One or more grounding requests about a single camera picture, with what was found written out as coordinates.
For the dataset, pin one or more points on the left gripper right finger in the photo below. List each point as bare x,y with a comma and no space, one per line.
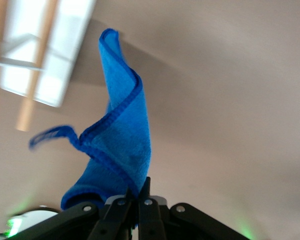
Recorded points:
152,225

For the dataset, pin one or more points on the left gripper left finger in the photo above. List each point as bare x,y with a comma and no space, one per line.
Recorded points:
110,225

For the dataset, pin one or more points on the blue microfibre towel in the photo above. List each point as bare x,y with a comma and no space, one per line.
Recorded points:
125,145

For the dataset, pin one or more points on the white rack with wooden rods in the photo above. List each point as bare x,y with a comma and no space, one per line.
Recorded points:
62,50

